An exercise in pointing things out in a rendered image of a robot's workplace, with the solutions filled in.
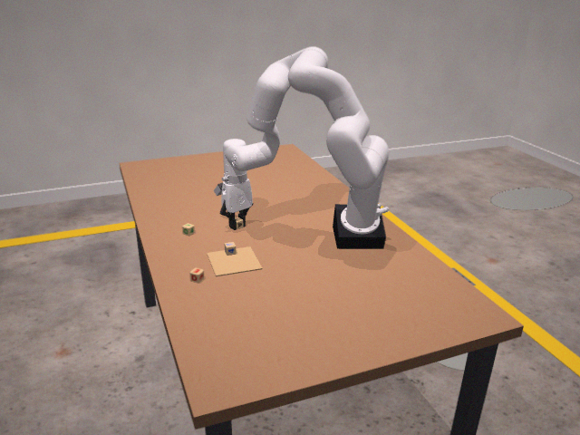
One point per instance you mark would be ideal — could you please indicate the tan flat mat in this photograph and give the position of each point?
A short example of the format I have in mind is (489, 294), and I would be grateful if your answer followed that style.
(243, 261)

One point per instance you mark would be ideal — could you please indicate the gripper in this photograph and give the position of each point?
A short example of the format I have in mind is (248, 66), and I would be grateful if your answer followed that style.
(236, 197)

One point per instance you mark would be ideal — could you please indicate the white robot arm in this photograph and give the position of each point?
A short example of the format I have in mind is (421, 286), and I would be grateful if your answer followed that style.
(346, 139)

